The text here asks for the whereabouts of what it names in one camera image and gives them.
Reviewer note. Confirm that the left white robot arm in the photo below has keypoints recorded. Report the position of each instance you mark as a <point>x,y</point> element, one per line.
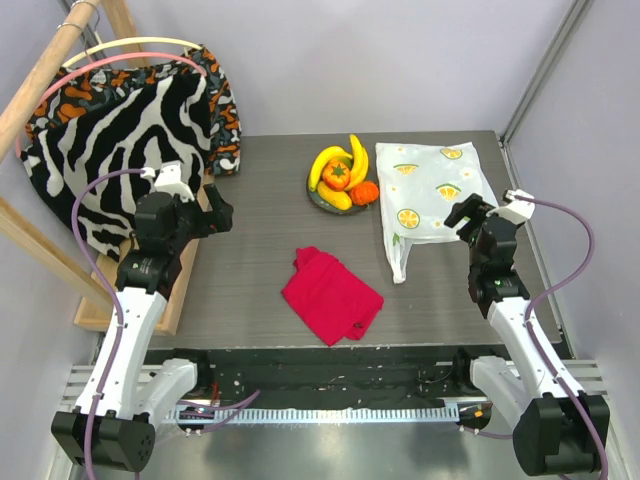
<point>114,421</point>

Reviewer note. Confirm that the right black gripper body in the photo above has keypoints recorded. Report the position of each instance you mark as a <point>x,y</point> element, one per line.
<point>470,220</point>

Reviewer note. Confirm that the yellow banana left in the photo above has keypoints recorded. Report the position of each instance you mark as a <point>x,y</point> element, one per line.
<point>325,156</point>

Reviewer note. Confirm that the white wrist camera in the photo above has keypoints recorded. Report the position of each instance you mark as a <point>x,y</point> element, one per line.
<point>518,207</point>
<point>168,179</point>

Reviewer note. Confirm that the white lemon-print plastic bag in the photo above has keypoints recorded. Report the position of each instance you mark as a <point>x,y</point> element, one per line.
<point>418,186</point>

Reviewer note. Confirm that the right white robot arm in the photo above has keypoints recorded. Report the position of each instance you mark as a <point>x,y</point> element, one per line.
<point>557,427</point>

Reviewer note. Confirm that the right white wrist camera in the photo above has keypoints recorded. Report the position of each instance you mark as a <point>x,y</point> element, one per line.
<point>518,207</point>

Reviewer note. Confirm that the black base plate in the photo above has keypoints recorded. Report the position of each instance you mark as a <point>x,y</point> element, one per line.
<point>381,377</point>

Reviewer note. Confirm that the aluminium rail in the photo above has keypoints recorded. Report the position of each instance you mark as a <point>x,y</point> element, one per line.
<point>448,410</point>

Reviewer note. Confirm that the yellow banana right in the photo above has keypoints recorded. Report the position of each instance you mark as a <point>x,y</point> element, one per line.
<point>360,162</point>

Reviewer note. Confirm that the red folded cloth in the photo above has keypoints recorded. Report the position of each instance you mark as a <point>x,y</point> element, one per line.
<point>331,301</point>

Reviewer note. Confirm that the small orange pumpkin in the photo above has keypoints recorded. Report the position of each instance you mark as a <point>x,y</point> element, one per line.
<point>365,193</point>

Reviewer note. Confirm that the yellow banana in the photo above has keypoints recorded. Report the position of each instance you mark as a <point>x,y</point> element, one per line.
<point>360,162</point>
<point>325,156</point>

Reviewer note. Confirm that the wooden rack frame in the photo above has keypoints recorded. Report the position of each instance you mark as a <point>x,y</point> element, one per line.
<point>95,282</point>

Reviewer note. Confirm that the pink hanger hoop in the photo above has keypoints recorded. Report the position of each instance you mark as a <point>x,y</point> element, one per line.
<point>95,120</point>

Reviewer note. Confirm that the dark round plate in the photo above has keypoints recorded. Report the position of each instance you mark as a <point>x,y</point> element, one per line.
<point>323,205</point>

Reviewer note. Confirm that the cream hanger hoop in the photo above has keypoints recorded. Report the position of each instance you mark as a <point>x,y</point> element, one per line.
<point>127,42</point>

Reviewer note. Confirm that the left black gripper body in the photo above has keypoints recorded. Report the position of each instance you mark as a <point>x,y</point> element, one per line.
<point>192,221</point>

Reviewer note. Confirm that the zebra pattern cloth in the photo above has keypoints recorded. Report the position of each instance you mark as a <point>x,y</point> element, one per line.
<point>151,126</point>

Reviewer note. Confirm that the orange grey patterned cloth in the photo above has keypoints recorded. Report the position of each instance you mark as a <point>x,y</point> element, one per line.
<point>220,110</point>

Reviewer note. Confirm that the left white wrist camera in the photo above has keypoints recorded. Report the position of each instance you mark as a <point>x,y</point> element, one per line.
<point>168,179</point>

